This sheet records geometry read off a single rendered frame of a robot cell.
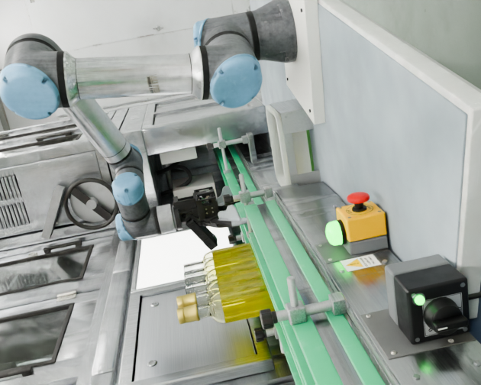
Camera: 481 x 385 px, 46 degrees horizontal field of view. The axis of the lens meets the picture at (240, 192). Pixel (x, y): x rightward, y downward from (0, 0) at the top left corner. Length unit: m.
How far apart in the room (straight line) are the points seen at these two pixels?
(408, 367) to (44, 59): 0.88
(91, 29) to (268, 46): 3.72
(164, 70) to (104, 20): 3.77
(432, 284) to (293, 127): 0.78
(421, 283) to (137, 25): 4.37
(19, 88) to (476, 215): 0.86
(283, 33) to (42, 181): 1.32
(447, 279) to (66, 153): 1.76
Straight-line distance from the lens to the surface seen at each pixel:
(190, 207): 1.50
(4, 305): 1.97
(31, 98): 1.21
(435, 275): 0.77
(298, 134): 1.45
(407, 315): 0.76
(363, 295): 0.90
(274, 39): 1.34
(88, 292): 1.89
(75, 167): 2.31
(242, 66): 1.20
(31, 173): 2.35
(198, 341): 1.39
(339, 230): 1.01
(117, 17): 4.96
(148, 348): 1.42
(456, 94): 0.72
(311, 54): 1.26
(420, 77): 0.80
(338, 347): 0.83
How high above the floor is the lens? 1.06
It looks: 4 degrees down
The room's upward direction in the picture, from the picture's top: 101 degrees counter-clockwise
